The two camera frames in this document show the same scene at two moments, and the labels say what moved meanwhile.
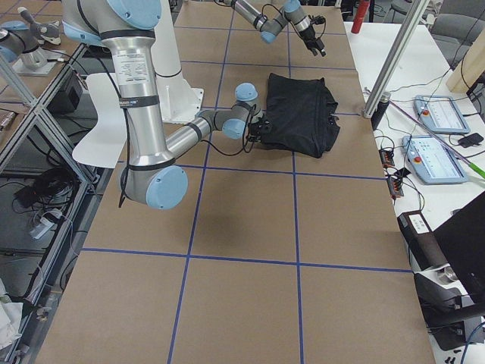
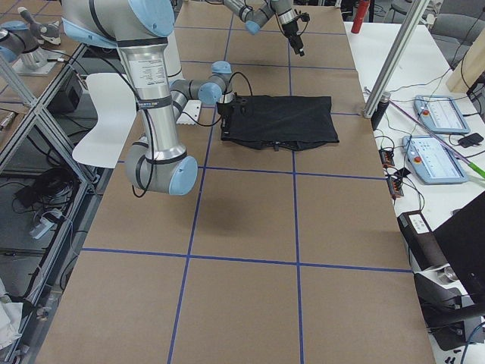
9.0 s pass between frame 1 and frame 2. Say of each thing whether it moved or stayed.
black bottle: stayed
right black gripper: moved
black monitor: stayed
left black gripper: moved
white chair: stayed
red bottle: stayed
